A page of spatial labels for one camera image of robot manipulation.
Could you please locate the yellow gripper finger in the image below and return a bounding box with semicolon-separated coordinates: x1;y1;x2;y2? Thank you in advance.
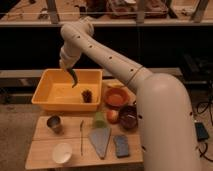
59;59;66;70

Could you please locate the green pepper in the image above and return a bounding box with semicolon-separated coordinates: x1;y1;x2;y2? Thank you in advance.
67;68;78;88

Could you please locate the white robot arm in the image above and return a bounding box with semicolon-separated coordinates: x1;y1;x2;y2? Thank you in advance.
60;19;202;171

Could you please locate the metal cup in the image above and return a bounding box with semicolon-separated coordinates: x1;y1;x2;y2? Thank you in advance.
47;115;62;134

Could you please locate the green plastic cup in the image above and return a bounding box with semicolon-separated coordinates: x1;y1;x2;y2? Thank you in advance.
93;112;107;128

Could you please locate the yellow plastic tub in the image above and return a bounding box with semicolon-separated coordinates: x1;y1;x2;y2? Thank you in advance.
31;69;102;112

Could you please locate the yellow banana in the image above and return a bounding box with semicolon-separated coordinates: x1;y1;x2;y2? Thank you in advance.
107;82;125;88

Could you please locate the thin metal utensil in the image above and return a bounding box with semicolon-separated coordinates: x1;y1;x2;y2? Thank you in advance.
79;120;84;156

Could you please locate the orange round fruit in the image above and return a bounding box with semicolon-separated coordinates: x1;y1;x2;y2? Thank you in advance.
106;110;118;124

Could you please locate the grey triangular cloth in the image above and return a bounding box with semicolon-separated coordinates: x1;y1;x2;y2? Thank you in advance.
88;127;111;159

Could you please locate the dark brown bowl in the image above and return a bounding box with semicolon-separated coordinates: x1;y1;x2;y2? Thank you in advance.
118;105;138;130

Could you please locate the blue sponge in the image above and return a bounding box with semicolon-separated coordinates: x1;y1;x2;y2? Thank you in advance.
113;135;130;158

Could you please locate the black foot pedal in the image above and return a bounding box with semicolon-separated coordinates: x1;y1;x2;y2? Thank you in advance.
195;122;209;141

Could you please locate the wooden shelf rail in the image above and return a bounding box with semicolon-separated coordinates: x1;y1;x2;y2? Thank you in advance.
0;19;213;27

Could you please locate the black cable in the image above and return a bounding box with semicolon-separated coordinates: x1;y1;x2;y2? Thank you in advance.
195;99;213;164

